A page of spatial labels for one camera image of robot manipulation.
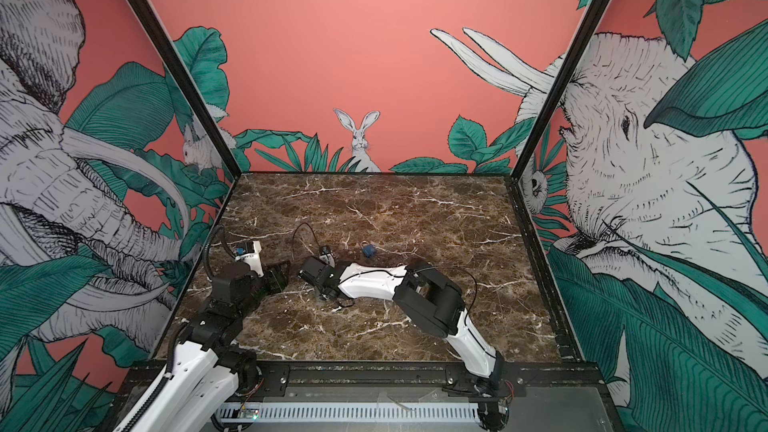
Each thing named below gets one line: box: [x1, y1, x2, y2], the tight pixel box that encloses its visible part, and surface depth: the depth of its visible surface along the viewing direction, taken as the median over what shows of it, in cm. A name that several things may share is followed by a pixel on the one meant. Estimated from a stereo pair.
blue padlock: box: [362, 244, 377, 258], surface depth 100 cm
